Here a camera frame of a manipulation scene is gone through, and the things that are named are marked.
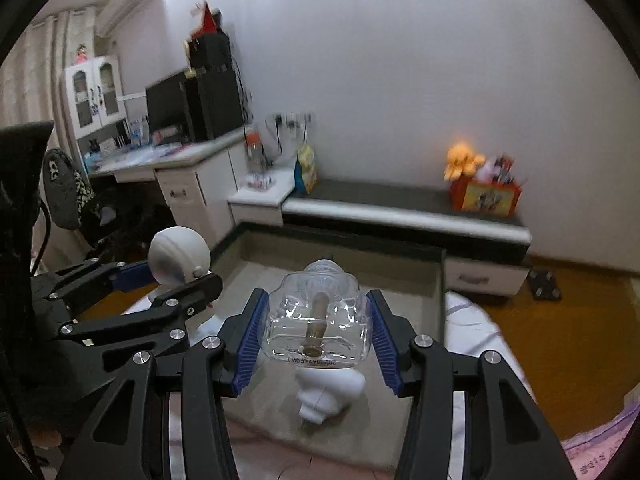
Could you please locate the striped white tablecloth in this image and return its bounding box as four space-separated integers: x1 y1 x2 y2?
119 288 536 480

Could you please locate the white air conditioner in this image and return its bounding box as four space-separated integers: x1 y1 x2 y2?
94 0 152 38

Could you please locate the candy packet on cabinet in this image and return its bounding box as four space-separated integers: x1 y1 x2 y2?
246 174 276 192

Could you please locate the white seashell ornament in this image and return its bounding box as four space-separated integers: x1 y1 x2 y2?
295 368 366 425

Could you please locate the white glass-door cabinet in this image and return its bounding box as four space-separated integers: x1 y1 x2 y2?
64 55 127 140

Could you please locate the red toy box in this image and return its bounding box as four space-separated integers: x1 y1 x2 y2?
449 177 522 218

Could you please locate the black office chair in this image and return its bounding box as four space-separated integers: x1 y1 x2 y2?
42 148 148 262

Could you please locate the black floor scale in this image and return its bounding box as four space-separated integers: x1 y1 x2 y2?
527 269 562 301

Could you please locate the small doll on cabinet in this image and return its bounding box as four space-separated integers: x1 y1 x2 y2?
75 44 89 64

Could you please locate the white side cabinet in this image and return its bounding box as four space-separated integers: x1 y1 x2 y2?
228 167 295 226

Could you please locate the black computer monitor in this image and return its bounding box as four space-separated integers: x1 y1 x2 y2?
145 72 189 134

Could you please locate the white wall power strip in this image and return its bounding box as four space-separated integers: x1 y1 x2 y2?
265 112 316 130

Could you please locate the low black-top bench cabinet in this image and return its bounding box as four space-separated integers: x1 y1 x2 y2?
281 180 533 297

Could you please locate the orange-lid bottle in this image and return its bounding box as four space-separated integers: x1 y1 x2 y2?
245 131 267 174

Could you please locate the white desk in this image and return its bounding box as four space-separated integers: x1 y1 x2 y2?
90 127 247 248

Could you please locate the purple plush toy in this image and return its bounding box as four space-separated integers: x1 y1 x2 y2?
474 159 501 183

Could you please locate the orange octopus plush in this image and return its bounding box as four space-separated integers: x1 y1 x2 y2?
444 142 486 181

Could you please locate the black box on tower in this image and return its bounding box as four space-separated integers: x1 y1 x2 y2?
188 32 232 73

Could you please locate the red triangular bag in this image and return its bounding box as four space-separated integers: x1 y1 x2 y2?
190 1 221 39

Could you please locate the black cable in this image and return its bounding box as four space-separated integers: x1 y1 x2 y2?
29 194 54 281

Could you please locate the blue yellow snack bag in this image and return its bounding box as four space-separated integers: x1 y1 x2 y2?
294 143 318 195

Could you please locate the black computer tower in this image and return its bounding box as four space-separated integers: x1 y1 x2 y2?
181 70 244 143

